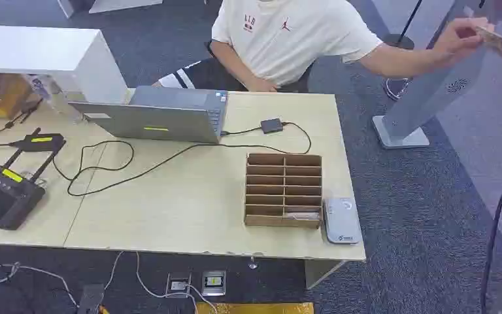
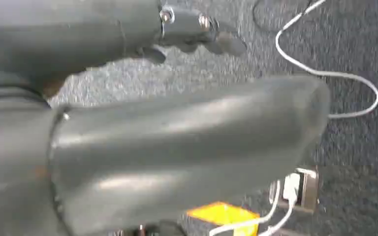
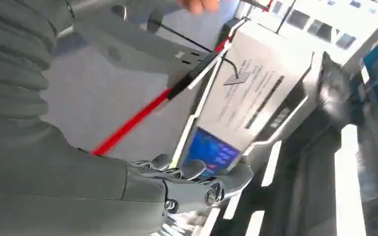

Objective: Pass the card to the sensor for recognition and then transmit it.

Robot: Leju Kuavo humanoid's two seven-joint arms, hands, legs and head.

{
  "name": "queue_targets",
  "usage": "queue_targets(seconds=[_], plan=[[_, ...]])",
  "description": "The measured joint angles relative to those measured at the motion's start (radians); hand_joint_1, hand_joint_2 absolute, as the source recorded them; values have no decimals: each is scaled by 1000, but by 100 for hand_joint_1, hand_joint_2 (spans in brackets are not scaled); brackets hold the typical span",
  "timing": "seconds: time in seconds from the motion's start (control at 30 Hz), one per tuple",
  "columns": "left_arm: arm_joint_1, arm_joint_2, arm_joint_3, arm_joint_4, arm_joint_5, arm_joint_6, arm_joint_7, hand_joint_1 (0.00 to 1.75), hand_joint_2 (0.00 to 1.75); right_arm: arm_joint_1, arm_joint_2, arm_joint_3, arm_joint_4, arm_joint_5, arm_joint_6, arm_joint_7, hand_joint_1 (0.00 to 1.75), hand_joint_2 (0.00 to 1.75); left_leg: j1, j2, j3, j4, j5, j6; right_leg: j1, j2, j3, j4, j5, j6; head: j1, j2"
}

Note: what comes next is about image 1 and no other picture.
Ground person's right hand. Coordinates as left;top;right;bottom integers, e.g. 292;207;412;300
246;78;280;93

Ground person's left hand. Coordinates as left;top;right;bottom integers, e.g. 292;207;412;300
430;17;490;66

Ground brown card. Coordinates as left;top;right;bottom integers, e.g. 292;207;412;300
476;26;502;60

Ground small black adapter box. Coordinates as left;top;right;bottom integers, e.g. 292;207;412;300
259;118;285;135

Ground person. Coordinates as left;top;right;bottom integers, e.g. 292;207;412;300
153;0;384;93

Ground black pole stand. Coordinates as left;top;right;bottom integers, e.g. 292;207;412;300
382;0;425;50

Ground grey standing panel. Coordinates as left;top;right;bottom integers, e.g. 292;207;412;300
372;43;488;150

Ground grey laptop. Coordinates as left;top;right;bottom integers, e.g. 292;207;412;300
68;85;229;145

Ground wooden slotted card box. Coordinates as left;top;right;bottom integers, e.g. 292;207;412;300
243;152;324;230

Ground grey card reader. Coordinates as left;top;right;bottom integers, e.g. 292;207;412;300
322;197;363;245

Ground white furniture piece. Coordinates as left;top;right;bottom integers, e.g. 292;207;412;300
57;0;164;19

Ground pale desk leg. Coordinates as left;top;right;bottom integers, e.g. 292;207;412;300
305;259;347;290

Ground steel floor socket box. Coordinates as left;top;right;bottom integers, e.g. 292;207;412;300
201;270;227;297

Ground open floor socket box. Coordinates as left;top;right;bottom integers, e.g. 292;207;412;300
165;273;193;299

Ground clear plastic container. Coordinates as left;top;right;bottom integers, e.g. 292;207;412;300
21;73;63;114

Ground yellow floor mat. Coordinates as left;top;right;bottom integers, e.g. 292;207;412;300
195;302;315;314

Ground white desk shelf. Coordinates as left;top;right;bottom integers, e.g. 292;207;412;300
0;24;129;105

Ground black device with yellow label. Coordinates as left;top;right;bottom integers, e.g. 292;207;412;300
9;127;67;153

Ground brown wooden crate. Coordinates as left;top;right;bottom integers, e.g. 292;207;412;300
0;73;33;120

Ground grey power strip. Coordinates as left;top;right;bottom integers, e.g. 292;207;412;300
76;283;106;314

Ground black router with antennas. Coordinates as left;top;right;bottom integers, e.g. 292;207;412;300
0;147;58;231

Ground short black laptop cable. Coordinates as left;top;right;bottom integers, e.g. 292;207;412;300
220;126;263;137

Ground round ring stand base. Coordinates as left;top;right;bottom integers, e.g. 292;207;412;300
382;77;410;102

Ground long black desk cable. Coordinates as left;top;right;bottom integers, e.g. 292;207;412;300
52;121;312;197

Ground white floor cable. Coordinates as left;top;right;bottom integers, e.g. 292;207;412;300
103;251;218;314

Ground thin black cable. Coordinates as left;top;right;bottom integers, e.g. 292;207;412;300
0;98;44;135

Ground grey floor cable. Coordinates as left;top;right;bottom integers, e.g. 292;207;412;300
0;261;80;309

